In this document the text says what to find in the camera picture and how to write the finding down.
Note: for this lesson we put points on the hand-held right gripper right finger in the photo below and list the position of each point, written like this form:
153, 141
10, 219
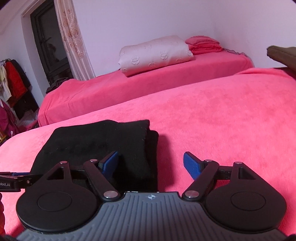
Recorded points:
193, 165

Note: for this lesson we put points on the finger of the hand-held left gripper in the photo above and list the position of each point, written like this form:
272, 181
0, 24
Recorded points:
22, 174

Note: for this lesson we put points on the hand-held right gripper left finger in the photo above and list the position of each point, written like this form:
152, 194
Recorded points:
108, 165

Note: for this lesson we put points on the black knit pants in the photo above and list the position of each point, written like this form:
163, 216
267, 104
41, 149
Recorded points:
92, 139

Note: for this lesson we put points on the pink fleece bed blanket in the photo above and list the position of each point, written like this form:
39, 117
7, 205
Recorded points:
219, 120

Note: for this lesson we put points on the maroon garment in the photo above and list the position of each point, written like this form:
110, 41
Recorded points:
7, 118

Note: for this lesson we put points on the dark hanging clothes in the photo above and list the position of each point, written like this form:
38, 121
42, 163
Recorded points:
26, 102

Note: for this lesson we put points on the pink covered bed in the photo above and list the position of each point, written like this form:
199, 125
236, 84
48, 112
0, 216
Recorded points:
138, 88

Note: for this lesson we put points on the cream hanging garment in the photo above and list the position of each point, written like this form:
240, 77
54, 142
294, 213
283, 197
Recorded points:
4, 83

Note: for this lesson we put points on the red hanging jacket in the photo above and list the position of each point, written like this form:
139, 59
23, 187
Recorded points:
15, 80

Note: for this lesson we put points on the dark cloth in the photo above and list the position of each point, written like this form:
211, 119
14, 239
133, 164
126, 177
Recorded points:
56, 85

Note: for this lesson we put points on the pale pink pillow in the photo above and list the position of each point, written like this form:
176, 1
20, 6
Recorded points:
155, 54

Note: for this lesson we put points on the folded pink blanket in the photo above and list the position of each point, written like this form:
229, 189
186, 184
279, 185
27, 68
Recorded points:
203, 45

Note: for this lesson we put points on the patterned cream curtain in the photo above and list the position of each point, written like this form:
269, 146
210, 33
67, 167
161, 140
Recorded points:
74, 39

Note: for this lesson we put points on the dark framed window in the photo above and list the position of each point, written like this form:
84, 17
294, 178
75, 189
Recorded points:
50, 46

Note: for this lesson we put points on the brown pillow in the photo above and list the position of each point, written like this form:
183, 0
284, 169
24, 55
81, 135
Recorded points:
283, 54

